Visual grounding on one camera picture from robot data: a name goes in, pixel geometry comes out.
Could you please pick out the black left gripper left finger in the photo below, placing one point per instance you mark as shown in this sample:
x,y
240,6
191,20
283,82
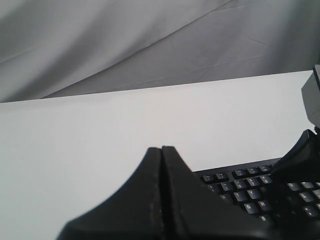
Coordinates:
x,y
133,212

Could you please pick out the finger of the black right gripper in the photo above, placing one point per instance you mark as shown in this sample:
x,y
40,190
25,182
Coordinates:
x,y
302,162

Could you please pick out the black acer keyboard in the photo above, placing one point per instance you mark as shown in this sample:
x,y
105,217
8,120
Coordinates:
x,y
292,209

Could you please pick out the grey backdrop cloth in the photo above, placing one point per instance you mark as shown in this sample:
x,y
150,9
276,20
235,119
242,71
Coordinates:
x,y
59,48

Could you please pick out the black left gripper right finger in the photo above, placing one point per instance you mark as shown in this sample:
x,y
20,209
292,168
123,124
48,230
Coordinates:
x,y
193,212

